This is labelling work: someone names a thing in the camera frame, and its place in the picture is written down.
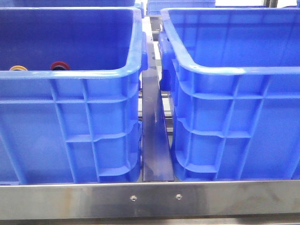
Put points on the red mushroom push button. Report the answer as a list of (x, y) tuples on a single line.
[(60, 65)]

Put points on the yellow mushroom push button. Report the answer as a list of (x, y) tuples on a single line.
[(18, 68)]

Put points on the steel divider bar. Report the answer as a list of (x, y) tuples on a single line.
[(156, 159)]

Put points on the left front blue bin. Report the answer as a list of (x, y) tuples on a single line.
[(70, 126)]

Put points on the blue bin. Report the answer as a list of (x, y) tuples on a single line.
[(235, 92), (154, 6), (70, 126), (72, 3)]

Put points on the right front blue bin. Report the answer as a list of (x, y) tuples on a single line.
[(235, 92)]

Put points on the rear centre blue bin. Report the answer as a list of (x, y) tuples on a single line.
[(154, 6)]

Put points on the rear left blue bin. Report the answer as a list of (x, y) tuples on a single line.
[(72, 3)]

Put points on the steel front shelf rail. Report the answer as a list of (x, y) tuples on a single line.
[(149, 199)]

